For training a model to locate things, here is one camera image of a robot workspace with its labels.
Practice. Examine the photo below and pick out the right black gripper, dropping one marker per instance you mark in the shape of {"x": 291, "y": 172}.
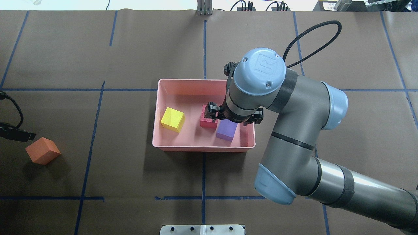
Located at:
{"x": 214, "y": 111}

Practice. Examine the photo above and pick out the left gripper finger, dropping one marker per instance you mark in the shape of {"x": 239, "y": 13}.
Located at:
{"x": 11, "y": 133}

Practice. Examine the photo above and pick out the purple foam block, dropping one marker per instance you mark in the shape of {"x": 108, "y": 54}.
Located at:
{"x": 226, "y": 130}

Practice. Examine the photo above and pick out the red foam block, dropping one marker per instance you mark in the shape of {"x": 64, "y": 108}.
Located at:
{"x": 207, "y": 122}

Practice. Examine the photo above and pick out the orange foam block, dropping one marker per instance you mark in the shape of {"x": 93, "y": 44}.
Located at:
{"x": 42, "y": 151}

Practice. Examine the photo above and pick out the yellow foam block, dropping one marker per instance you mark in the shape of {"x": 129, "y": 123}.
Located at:
{"x": 173, "y": 119}

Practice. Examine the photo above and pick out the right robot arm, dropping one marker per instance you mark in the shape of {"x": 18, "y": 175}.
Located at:
{"x": 288, "y": 167}

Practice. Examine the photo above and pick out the pink plastic bin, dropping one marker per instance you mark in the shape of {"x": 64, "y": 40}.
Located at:
{"x": 189, "y": 96}

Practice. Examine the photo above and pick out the metal cylinder weight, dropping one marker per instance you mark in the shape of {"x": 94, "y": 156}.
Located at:
{"x": 342, "y": 5}

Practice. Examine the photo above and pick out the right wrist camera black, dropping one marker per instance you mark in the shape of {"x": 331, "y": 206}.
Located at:
{"x": 229, "y": 68}

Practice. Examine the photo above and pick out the aluminium frame post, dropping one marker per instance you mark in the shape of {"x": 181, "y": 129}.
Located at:
{"x": 204, "y": 7}

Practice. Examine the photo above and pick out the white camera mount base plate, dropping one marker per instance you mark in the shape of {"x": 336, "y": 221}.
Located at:
{"x": 217, "y": 229}

